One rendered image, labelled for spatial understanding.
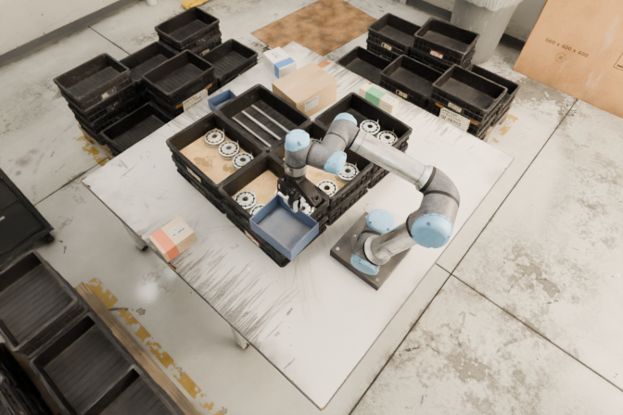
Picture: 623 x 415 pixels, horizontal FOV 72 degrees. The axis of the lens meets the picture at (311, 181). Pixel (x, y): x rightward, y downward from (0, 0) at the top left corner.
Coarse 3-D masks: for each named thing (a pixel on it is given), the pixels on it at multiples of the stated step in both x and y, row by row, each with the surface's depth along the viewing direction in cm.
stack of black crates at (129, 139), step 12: (144, 108) 301; (156, 108) 298; (120, 120) 291; (132, 120) 298; (144, 120) 305; (156, 120) 306; (168, 120) 297; (108, 132) 289; (120, 132) 296; (132, 132) 298; (144, 132) 298; (108, 144) 291; (120, 144) 292; (132, 144) 292
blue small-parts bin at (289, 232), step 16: (272, 208) 163; (288, 208) 162; (256, 224) 152; (272, 224) 160; (288, 224) 160; (304, 224) 160; (272, 240) 151; (288, 240) 156; (304, 240) 150; (288, 256) 149
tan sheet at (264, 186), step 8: (264, 176) 204; (272, 176) 204; (248, 184) 201; (256, 184) 201; (264, 184) 201; (272, 184) 201; (256, 192) 198; (264, 192) 198; (272, 192) 198; (264, 200) 195
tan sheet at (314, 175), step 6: (312, 138) 219; (312, 168) 207; (306, 174) 205; (312, 174) 205; (318, 174) 205; (324, 174) 205; (330, 174) 205; (312, 180) 203; (318, 180) 203; (330, 180) 203; (342, 186) 201
